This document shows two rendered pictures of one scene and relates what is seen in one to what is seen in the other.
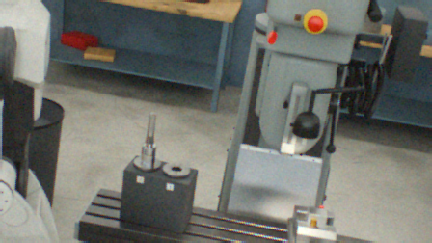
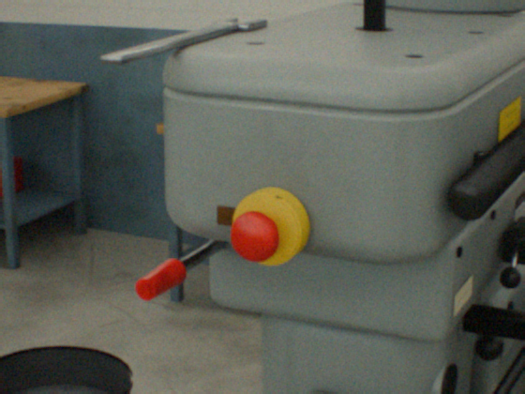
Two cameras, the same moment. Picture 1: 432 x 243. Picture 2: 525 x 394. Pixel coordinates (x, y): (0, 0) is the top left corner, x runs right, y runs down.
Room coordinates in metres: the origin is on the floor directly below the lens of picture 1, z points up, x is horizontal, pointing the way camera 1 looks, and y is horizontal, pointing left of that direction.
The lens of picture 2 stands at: (0.79, -0.51, 2.04)
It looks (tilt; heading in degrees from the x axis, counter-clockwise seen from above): 16 degrees down; 21
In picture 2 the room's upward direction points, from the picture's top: straight up
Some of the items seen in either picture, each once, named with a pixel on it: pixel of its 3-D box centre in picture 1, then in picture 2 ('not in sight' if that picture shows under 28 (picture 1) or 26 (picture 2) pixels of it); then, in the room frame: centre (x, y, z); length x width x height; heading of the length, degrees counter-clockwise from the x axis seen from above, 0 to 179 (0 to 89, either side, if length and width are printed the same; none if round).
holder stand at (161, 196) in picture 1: (158, 192); not in sight; (1.84, 0.15, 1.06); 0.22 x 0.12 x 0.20; 80
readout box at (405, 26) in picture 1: (406, 43); not in sight; (2.09, -0.59, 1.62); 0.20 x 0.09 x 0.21; 175
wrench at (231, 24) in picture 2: not in sight; (187, 38); (1.67, -0.10, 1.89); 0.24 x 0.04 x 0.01; 175
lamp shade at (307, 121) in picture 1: (308, 122); not in sight; (1.58, -0.24, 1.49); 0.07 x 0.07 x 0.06
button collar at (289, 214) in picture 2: (315, 21); (271, 226); (1.59, -0.21, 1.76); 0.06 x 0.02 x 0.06; 85
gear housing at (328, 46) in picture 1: (310, 27); (385, 226); (1.87, -0.24, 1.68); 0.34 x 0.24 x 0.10; 175
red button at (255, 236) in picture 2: (315, 23); (258, 234); (1.57, -0.21, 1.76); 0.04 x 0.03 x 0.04; 85
